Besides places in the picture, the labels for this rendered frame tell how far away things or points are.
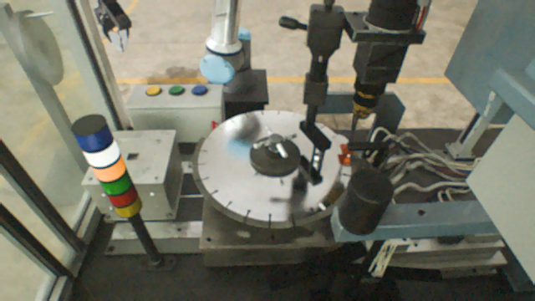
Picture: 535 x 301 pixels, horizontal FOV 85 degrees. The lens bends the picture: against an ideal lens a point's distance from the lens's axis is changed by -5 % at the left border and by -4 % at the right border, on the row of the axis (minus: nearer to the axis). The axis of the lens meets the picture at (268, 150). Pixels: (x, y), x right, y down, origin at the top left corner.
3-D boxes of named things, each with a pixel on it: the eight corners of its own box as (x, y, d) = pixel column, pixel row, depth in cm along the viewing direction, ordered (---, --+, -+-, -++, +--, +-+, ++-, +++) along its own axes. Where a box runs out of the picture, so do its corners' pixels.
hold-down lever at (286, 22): (280, 43, 50) (281, 28, 48) (277, 29, 55) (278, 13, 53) (327, 44, 51) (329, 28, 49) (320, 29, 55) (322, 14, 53)
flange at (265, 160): (292, 181, 61) (292, 173, 59) (241, 166, 63) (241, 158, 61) (306, 145, 68) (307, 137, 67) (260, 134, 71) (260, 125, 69)
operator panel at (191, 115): (138, 143, 96) (124, 105, 86) (145, 122, 104) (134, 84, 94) (224, 141, 98) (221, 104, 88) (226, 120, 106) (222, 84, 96)
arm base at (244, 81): (219, 74, 128) (217, 53, 122) (255, 74, 129) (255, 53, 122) (217, 94, 118) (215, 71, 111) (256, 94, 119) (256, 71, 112)
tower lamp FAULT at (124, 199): (106, 207, 49) (99, 196, 47) (114, 186, 52) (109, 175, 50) (134, 206, 49) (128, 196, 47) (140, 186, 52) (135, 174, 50)
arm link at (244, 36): (255, 57, 120) (255, 23, 110) (245, 73, 110) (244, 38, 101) (226, 53, 122) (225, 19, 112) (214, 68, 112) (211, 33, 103)
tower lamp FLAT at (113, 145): (84, 168, 42) (74, 153, 40) (94, 146, 45) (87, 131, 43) (114, 167, 42) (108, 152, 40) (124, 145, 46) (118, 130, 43)
